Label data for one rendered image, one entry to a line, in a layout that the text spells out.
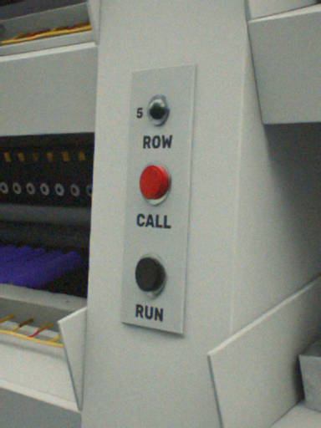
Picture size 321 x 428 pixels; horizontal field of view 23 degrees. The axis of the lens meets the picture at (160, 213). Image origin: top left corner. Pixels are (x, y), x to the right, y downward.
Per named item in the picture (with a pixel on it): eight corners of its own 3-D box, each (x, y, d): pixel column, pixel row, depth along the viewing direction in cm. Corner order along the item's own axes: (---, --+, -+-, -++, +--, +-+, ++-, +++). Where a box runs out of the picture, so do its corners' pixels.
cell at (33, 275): (86, 273, 61) (20, 306, 57) (71, 271, 63) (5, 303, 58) (81, 252, 61) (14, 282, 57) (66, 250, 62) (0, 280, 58)
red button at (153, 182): (161, 200, 36) (163, 165, 36) (136, 199, 37) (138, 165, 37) (175, 201, 37) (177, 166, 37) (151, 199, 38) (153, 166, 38)
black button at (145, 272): (156, 293, 36) (158, 258, 36) (132, 289, 37) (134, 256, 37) (171, 292, 37) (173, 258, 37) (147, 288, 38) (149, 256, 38)
